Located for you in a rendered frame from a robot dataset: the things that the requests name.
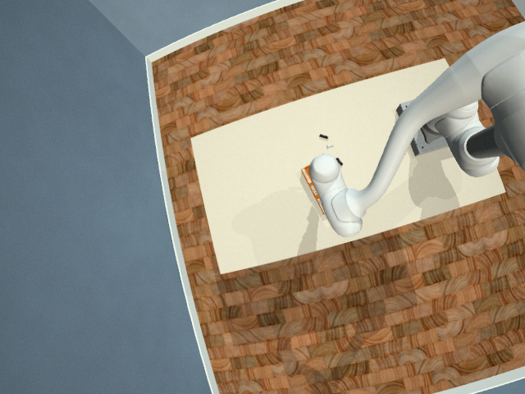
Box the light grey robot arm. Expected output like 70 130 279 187
309 21 525 237

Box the brown rack of bins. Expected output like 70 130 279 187
301 165 325 214

